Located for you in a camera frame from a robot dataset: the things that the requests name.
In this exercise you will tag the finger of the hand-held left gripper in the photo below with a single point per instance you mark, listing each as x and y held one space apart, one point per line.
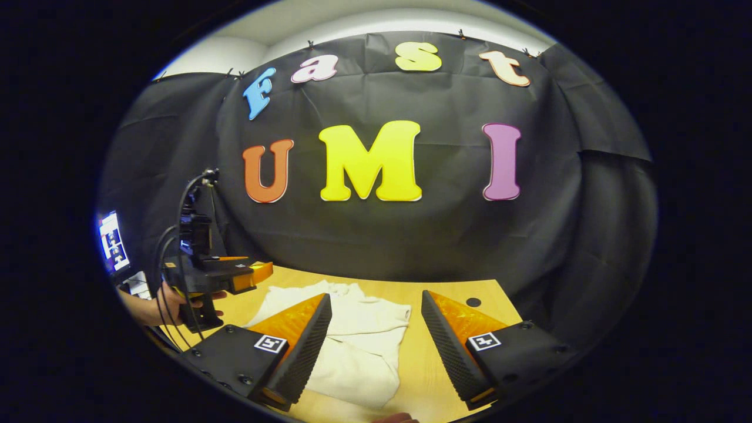
258 273
232 258

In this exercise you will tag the black backdrop cloth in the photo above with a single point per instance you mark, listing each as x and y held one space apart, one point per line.
382 235

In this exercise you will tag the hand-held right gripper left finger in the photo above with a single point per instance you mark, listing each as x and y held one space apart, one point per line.
305 358

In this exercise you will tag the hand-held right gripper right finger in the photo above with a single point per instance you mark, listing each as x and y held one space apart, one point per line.
452 358

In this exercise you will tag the cream white sweatshirt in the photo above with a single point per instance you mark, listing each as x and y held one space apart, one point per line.
364 335

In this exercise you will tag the computer monitor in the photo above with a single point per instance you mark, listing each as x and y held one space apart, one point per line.
113 241

